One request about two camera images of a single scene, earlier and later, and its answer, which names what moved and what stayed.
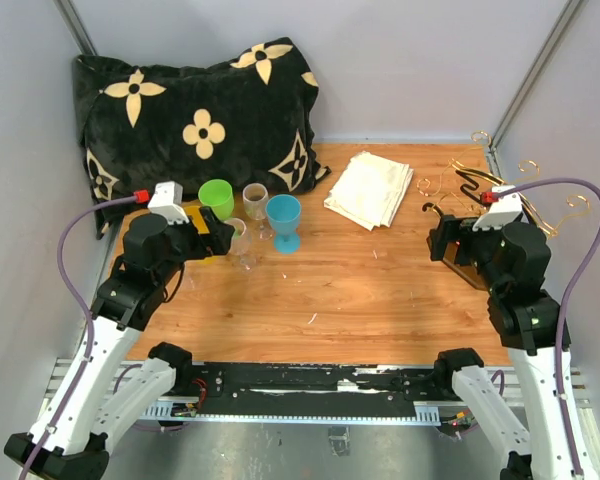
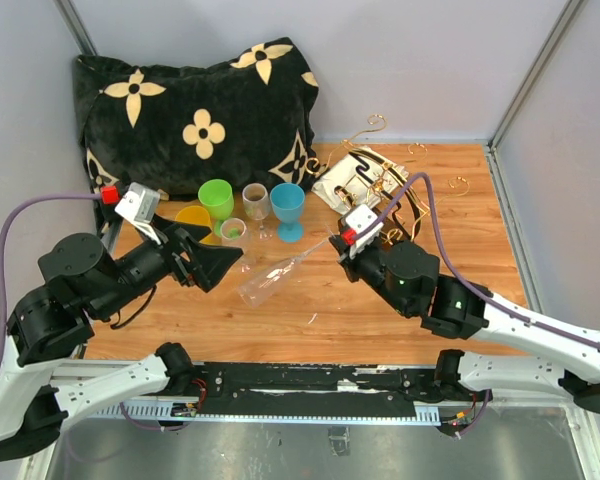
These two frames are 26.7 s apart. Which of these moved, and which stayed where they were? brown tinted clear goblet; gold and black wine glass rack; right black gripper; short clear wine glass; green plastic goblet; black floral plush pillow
Moved: right black gripper; gold and black wine glass rack
Stayed: short clear wine glass; green plastic goblet; brown tinted clear goblet; black floral plush pillow
